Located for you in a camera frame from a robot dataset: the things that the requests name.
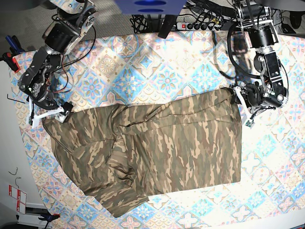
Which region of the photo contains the white power strip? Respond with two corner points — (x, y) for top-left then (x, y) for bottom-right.
(176, 22), (222, 31)

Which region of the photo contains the black hex key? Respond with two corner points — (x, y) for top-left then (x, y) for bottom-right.
(7, 94), (26, 104)

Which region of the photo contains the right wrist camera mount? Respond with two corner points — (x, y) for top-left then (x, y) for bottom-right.
(26, 97), (69, 128)

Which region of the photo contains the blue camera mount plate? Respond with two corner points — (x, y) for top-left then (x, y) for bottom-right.
(114, 0), (187, 15)

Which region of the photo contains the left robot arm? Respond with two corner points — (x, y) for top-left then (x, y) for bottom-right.
(227, 0), (288, 108)

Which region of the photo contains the orange blue bottom clamp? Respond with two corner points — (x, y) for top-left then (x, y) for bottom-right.
(38, 213), (60, 222)

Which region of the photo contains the camouflage T-shirt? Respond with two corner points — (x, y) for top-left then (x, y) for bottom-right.
(42, 88), (242, 217)

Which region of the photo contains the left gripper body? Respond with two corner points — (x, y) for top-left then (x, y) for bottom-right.
(245, 83), (289, 108)

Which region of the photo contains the red white paper label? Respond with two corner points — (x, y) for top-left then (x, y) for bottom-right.
(9, 185), (27, 214)

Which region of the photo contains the black center post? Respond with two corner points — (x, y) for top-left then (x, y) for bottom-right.
(158, 14), (177, 39)

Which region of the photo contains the red black table clamp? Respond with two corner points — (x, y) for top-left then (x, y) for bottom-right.
(0, 52), (20, 73)

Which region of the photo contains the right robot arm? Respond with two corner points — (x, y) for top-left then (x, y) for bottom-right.
(18, 0), (97, 124)

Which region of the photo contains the patterned tile tablecloth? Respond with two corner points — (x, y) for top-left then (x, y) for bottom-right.
(9, 31), (305, 229)

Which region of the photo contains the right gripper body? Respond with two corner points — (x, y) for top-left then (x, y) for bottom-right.
(29, 91), (59, 110)

